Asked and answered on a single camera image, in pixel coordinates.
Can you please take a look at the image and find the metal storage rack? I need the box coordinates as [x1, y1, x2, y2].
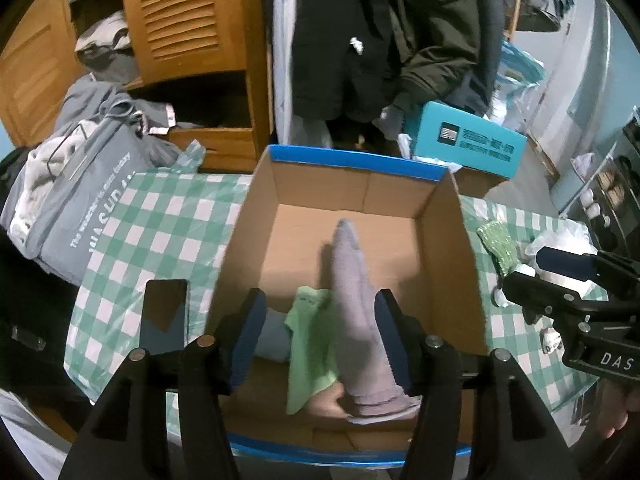
[565, 107, 640, 256]

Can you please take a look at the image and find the green glitter scouring cloth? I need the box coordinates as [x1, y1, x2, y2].
[476, 221, 521, 277]

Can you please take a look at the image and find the blue-grey sock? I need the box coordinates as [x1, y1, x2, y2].
[255, 307, 293, 363]

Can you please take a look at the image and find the black smartphone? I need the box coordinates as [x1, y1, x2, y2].
[140, 279, 190, 356]

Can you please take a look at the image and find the wooden louvred wardrobe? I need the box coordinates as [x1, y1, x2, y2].
[0, 0, 273, 173]

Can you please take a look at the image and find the teal plastic bag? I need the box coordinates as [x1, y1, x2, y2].
[500, 42, 546, 86]

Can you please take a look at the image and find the grey hoodie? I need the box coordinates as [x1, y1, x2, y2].
[55, 75, 181, 163]

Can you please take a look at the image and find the pink plastic bag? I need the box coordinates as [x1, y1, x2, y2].
[571, 152, 596, 178]

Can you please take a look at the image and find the person's right hand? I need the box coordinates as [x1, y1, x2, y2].
[597, 380, 640, 441]

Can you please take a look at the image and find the green checkered tablecloth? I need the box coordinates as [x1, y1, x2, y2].
[64, 170, 616, 441]

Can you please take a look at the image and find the grey printed tote bag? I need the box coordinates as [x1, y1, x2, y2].
[0, 120, 146, 286]

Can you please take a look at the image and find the plain brown cardboard box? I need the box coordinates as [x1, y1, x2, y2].
[450, 165, 506, 198]

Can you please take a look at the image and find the white mesh bath puff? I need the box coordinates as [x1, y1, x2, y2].
[525, 220, 598, 301]

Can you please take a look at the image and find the light green cloth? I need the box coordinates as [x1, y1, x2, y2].
[285, 286, 341, 416]

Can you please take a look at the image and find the black hanging jacket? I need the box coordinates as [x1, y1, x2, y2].
[290, 0, 401, 123]

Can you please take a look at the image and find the grey-purple sock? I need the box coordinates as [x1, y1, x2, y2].
[320, 219, 423, 423]

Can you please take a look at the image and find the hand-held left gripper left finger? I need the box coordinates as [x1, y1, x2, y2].
[57, 287, 268, 480]

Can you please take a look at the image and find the cardboard box blue rim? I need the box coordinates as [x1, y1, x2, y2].
[207, 144, 493, 466]

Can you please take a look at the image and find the beige sock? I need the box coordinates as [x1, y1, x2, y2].
[307, 384, 353, 418]

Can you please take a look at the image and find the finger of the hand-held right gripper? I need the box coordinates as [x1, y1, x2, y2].
[502, 272, 608, 321]
[537, 246, 640, 301]

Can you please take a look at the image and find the dark cloth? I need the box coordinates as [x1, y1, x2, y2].
[0, 150, 93, 403]

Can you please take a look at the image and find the white garment cover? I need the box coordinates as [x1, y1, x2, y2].
[272, 0, 303, 146]

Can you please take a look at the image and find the grey clothes pile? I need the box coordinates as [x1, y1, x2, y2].
[75, 10, 141, 83]

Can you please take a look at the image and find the beige cloth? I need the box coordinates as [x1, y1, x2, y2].
[10, 120, 101, 246]

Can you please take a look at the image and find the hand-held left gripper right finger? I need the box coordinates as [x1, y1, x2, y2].
[372, 288, 581, 480]

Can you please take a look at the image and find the teal cardboard box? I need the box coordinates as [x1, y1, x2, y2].
[404, 101, 528, 180]

